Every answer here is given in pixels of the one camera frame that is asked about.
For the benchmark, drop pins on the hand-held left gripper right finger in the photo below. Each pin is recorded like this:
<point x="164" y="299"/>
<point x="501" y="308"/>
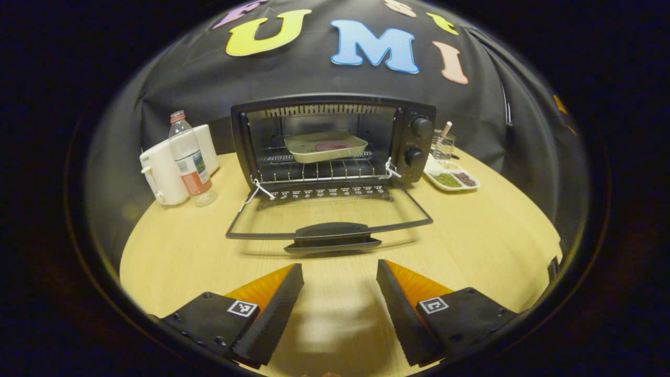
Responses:
<point x="400" y="314"/>

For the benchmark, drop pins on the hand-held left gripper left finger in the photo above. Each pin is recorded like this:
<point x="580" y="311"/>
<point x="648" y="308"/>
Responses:
<point x="275" y="319"/>

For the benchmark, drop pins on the black electric oven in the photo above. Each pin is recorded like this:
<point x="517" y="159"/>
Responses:
<point x="419" y="144"/>

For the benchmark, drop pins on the cream rectangular tray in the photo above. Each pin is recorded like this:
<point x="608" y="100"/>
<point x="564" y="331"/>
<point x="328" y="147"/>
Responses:
<point x="303" y="149"/>

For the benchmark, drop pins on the pink ham slice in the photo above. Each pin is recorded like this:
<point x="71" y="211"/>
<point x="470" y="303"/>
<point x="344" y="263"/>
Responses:
<point x="332" y="146"/>

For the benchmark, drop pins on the white divided bean dish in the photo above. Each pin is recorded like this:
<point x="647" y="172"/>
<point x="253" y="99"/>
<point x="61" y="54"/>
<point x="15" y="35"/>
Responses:
<point x="451" y="180"/>

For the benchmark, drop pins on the metal mesh holder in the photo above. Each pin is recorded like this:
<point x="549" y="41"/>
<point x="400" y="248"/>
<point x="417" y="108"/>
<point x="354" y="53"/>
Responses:
<point x="444" y="149"/>

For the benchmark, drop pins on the clear plastic water bottle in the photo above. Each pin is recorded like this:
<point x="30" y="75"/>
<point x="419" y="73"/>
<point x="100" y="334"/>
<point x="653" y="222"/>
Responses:
<point x="191" y="157"/>

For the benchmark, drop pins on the white toaster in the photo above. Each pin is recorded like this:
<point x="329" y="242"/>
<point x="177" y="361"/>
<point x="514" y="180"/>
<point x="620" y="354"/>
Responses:
<point x="159" y="173"/>

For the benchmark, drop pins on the pale stick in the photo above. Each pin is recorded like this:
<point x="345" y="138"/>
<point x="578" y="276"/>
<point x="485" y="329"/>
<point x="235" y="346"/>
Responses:
<point x="446" y="130"/>

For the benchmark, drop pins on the black backdrop cloth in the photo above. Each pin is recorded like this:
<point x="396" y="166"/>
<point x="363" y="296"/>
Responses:
<point x="183" y="78"/>

